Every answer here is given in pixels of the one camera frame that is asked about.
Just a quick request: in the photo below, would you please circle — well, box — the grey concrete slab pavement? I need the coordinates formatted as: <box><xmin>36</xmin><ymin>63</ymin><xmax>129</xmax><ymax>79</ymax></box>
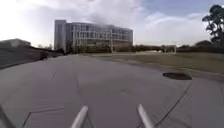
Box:
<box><xmin>0</xmin><ymin>54</ymin><xmax>224</xmax><ymax>128</ymax></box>

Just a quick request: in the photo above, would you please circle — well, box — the large glass grid building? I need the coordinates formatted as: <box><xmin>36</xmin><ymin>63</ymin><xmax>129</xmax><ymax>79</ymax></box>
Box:
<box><xmin>53</xmin><ymin>19</ymin><xmax>134</xmax><ymax>54</ymax></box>

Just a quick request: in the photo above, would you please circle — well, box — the robot's own part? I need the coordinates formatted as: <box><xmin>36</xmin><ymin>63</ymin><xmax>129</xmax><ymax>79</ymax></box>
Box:
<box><xmin>136</xmin><ymin>103</ymin><xmax>155</xmax><ymax>128</ymax></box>
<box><xmin>70</xmin><ymin>105</ymin><xmax>90</xmax><ymax>128</ymax></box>

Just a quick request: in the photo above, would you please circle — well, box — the round dark manhole cover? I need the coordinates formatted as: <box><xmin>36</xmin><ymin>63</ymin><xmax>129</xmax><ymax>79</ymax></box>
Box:
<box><xmin>162</xmin><ymin>72</ymin><xmax>193</xmax><ymax>81</ymax></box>

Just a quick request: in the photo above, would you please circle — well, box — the dry grass field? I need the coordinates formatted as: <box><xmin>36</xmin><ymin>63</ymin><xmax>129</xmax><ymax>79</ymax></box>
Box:
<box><xmin>83</xmin><ymin>52</ymin><xmax>224</xmax><ymax>75</ymax></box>

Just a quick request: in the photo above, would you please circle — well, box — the row of trees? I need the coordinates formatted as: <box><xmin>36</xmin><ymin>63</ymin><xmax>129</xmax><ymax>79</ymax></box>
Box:
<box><xmin>133</xmin><ymin>39</ymin><xmax>224</xmax><ymax>55</ymax></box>

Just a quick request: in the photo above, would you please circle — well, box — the dark sloped bank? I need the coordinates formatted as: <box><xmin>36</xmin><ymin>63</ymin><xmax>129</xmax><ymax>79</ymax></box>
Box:
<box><xmin>0</xmin><ymin>45</ymin><xmax>64</xmax><ymax>70</ymax></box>

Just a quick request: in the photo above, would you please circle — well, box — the low pale building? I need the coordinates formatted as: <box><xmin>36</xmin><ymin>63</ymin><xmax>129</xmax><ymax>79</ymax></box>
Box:
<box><xmin>0</xmin><ymin>38</ymin><xmax>32</xmax><ymax>48</ymax></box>

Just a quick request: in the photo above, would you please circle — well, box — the tall dark tree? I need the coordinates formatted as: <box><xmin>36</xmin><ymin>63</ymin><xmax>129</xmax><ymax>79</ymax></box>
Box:
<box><xmin>201</xmin><ymin>3</ymin><xmax>224</xmax><ymax>46</ymax></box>

